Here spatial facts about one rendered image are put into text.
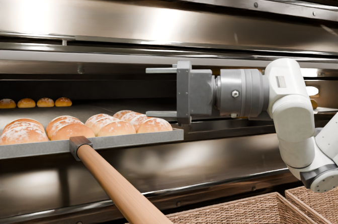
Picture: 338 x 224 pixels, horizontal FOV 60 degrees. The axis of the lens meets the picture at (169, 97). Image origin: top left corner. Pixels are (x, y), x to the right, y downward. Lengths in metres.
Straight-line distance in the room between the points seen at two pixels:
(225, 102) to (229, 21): 0.76
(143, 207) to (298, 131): 0.35
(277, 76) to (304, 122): 0.09
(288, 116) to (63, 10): 0.73
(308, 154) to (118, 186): 0.44
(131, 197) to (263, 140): 1.09
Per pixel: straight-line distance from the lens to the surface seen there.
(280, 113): 0.52
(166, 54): 0.90
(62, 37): 0.87
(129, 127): 0.74
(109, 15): 1.02
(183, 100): 0.53
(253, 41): 1.28
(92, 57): 0.83
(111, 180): 0.40
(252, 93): 0.52
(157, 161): 1.10
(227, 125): 1.21
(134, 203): 0.33
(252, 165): 1.32
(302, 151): 0.67
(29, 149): 0.68
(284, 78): 0.55
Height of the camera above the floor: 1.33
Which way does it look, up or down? 3 degrees down
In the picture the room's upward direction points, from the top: straight up
